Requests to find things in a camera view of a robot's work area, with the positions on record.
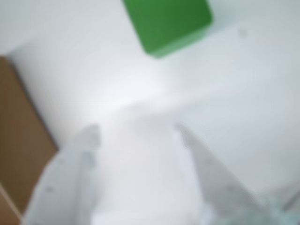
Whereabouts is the green wooden cube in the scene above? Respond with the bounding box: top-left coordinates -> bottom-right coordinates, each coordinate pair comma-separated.
121,0 -> 214,60

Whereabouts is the brown cardboard box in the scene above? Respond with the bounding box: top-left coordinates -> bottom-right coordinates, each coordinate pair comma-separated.
0,55 -> 60,225

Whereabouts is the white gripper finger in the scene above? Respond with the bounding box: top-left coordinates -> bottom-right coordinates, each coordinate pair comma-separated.
175,123 -> 270,225
22,124 -> 102,225

